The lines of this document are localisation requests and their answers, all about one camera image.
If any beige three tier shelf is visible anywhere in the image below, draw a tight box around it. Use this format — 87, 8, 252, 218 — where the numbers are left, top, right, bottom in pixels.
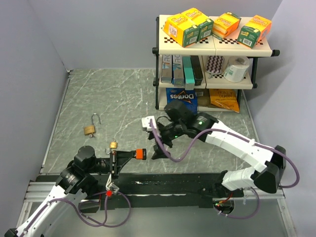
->
152, 15, 280, 110

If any yellow honey dijon bag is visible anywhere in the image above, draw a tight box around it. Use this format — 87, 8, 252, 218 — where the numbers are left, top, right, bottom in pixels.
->
209, 89, 239, 113

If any brown snack bag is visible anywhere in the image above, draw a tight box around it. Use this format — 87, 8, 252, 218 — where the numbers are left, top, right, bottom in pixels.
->
195, 88, 211, 107

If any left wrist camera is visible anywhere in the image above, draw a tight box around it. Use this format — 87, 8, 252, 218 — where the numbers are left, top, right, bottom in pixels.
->
105, 173, 119, 195

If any small brass padlock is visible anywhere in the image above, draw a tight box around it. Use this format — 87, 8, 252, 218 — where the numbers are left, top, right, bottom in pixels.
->
105, 138, 118, 155

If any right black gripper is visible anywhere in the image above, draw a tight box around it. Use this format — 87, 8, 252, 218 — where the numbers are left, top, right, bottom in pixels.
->
148, 121, 185, 160

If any yellow sponge box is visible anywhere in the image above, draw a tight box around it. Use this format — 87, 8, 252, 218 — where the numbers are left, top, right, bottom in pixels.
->
163, 13, 200, 47
181, 7, 214, 41

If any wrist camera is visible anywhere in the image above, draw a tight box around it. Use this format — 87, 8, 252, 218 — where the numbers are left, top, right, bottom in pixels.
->
141, 116, 157, 132
105, 173, 119, 195

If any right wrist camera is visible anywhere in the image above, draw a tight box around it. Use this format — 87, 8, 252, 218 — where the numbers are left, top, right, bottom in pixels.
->
141, 116, 157, 132

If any large brass padlock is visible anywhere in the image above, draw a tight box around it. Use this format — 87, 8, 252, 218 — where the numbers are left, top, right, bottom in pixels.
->
83, 113, 101, 138

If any orange green sponge box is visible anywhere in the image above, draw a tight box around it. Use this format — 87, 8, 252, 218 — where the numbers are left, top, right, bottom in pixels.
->
237, 15, 272, 48

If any orange sponge pack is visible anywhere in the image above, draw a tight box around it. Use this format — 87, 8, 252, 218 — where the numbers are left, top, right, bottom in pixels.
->
212, 12, 241, 39

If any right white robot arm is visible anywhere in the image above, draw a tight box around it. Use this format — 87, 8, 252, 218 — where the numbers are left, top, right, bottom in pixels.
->
141, 100, 286, 197

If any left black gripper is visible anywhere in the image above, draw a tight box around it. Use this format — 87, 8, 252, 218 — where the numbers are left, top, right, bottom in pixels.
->
84, 149, 135, 179

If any blue Doritos bag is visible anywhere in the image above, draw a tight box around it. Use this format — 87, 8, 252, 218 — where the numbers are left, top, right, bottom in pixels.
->
166, 88, 198, 114

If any teal box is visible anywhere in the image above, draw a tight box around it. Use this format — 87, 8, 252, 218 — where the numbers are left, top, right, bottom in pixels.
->
182, 56, 195, 90

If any toilet paper roll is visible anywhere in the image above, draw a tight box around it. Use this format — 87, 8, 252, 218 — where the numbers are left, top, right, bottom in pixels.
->
223, 56, 250, 83

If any orange black padlock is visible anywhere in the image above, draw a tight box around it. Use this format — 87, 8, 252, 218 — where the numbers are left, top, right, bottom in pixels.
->
135, 149, 147, 160

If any yellow sponge box left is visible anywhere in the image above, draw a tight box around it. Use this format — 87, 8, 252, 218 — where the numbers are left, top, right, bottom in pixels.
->
163, 13, 200, 47

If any black green box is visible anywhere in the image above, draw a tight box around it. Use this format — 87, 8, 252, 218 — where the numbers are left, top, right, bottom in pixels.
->
190, 55, 203, 86

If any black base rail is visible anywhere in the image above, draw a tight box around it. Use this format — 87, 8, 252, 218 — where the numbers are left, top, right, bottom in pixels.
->
36, 172, 247, 211

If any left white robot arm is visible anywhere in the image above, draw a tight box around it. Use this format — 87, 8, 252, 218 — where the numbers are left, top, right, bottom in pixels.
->
5, 146, 147, 237

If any purple zigzag sponge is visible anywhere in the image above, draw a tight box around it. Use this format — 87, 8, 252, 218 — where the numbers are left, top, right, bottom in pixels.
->
205, 56, 225, 75

